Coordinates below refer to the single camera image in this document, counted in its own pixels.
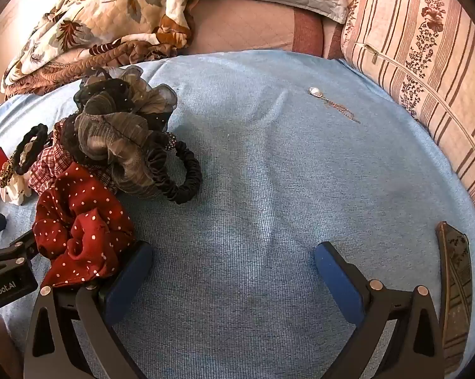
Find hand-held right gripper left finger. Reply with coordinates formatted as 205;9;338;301
23;241;154;379

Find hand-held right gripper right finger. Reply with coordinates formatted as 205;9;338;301
314;241;445;379

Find red polka dot scrunchie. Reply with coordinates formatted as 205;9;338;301
32;164;137;289

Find leopard and white scrunchie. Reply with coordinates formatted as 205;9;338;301
0;160;33;206

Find red plaid scrunchie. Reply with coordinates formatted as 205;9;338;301
28;120;119;196

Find black and white scrunchie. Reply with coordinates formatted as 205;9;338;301
12;123;49;176

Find light blue blanket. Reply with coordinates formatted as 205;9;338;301
0;49;475;379

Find brown patterned hair clip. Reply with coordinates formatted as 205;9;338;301
436;221;473;377

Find black satin scrunchie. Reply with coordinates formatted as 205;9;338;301
146;140;203;205

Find grey pleated scrunchie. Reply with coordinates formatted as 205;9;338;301
75;92;167;200

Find black sheer dotted scrunchie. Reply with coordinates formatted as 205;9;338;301
73;66;179;131

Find floral leaf quilt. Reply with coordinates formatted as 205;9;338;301
0;0;200;97

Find striped floral pillow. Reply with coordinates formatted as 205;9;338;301
340;0;475;253

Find pink bed sheet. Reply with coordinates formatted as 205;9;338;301
182;0;428;61

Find pearl earring with gold chains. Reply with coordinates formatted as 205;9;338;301
308;86;361;124

